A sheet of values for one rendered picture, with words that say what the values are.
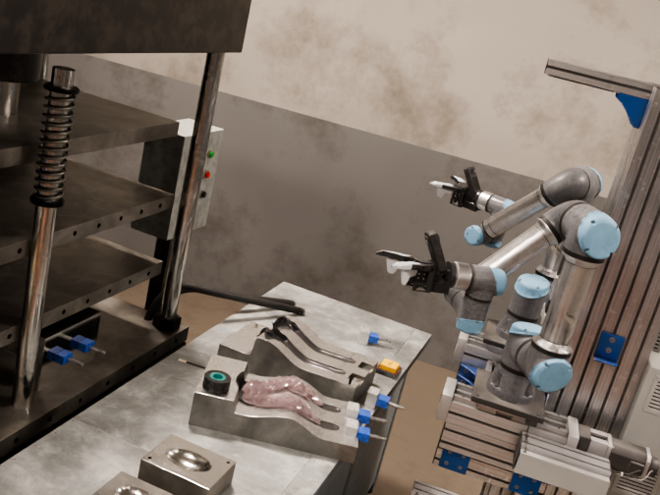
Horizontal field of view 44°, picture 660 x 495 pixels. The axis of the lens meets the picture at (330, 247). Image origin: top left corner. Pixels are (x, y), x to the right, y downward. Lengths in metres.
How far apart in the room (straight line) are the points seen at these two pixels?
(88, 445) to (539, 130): 3.28
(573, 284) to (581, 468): 0.56
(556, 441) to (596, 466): 0.14
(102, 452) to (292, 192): 3.07
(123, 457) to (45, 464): 0.20
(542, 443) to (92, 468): 1.30
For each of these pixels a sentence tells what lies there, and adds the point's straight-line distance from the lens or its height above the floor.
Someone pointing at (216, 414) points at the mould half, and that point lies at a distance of 2.48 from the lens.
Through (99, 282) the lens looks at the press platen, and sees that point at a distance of 2.74.
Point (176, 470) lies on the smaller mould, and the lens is 2.19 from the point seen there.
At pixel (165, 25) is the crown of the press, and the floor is 1.88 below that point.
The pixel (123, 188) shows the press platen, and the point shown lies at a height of 1.29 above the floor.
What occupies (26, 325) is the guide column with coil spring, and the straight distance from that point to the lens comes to 2.40.
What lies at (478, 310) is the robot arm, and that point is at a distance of 2.29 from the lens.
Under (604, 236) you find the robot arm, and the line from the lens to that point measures 2.32.
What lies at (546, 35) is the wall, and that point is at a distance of 4.83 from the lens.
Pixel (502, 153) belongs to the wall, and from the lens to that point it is 4.88.
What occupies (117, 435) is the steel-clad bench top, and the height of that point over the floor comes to 0.80.
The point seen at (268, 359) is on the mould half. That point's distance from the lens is 2.81.
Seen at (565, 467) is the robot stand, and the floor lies 0.95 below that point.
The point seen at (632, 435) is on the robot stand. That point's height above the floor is 0.99.
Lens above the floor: 2.11
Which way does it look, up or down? 18 degrees down
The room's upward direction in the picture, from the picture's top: 14 degrees clockwise
